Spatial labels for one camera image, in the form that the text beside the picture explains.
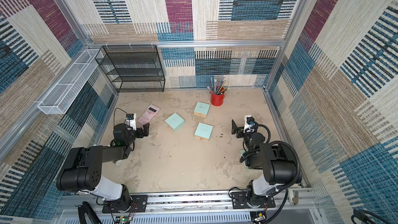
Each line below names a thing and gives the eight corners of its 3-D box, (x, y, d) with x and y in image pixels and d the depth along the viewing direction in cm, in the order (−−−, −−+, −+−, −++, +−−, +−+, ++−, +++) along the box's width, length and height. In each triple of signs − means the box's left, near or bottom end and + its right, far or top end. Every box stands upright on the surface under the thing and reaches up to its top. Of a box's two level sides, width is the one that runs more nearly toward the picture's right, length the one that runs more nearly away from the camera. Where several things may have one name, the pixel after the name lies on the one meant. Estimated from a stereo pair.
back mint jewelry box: (193, 115, 107) (193, 112, 105) (197, 104, 114) (196, 101, 111) (206, 117, 106) (206, 115, 104) (209, 106, 112) (209, 103, 110)
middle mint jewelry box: (193, 137, 97) (193, 135, 94) (198, 124, 103) (198, 122, 100) (209, 141, 95) (209, 139, 92) (213, 128, 101) (213, 125, 98)
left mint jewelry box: (165, 123, 103) (164, 120, 101) (176, 114, 108) (175, 112, 105) (175, 133, 99) (174, 130, 96) (186, 123, 103) (186, 121, 101)
